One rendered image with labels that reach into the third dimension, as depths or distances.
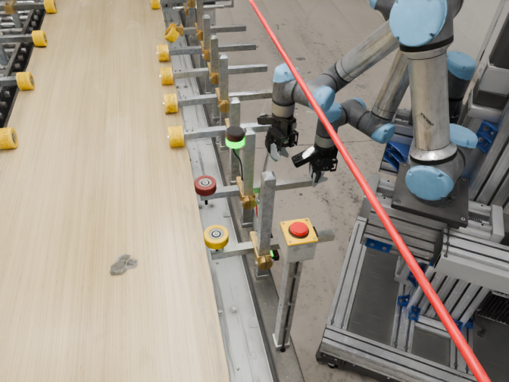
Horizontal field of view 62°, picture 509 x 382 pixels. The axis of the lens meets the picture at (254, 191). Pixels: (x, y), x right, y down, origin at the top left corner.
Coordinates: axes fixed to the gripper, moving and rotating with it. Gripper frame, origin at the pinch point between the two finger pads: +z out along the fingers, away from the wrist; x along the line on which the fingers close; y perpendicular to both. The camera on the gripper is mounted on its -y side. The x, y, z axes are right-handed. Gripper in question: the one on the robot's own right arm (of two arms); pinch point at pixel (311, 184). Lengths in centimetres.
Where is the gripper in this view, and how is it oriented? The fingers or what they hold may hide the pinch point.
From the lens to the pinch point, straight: 167.3
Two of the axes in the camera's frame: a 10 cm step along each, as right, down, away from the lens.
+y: 9.7, -1.3, 1.9
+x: -2.2, -6.7, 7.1
